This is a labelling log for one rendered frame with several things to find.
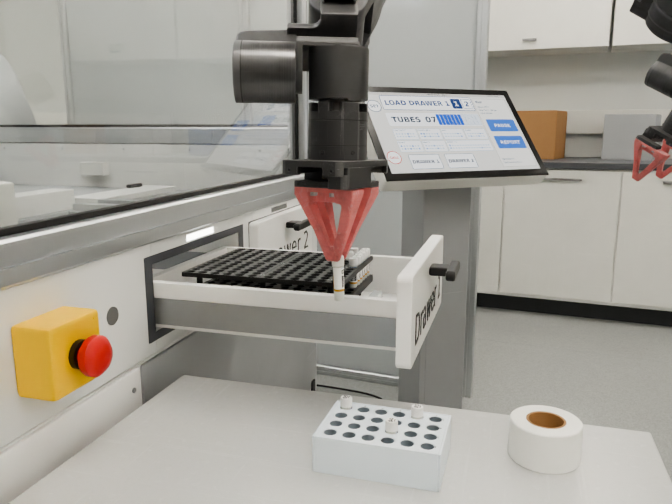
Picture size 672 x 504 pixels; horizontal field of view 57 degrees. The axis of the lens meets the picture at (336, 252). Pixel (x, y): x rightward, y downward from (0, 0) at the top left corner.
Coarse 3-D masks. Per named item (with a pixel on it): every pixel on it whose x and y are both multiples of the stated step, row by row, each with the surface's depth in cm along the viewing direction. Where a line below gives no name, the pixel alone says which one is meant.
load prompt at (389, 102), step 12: (384, 96) 167; (396, 96) 168; (408, 96) 170; (420, 96) 171; (432, 96) 173; (384, 108) 164; (396, 108) 166; (408, 108) 167; (420, 108) 169; (432, 108) 171; (444, 108) 172; (456, 108) 174; (468, 108) 176
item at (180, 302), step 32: (384, 256) 96; (160, 288) 80; (192, 288) 78; (224, 288) 77; (256, 288) 77; (384, 288) 97; (160, 320) 80; (192, 320) 79; (224, 320) 78; (256, 320) 76; (288, 320) 75; (320, 320) 74; (352, 320) 73; (384, 320) 72
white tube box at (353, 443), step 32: (352, 416) 64; (384, 416) 64; (448, 416) 64; (320, 448) 60; (352, 448) 59; (384, 448) 58; (416, 448) 57; (448, 448) 63; (384, 480) 58; (416, 480) 57
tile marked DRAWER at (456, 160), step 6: (444, 156) 162; (450, 156) 163; (456, 156) 164; (462, 156) 165; (468, 156) 166; (450, 162) 162; (456, 162) 163; (462, 162) 164; (468, 162) 164; (474, 162) 165
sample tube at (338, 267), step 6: (342, 258) 62; (336, 264) 61; (342, 264) 62; (336, 270) 62; (342, 270) 62; (336, 276) 62; (342, 276) 62; (336, 282) 62; (342, 282) 62; (336, 288) 62; (342, 288) 62; (336, 294) 62; (342, 294) 62; (336, 300) 62; (342, 300) 62
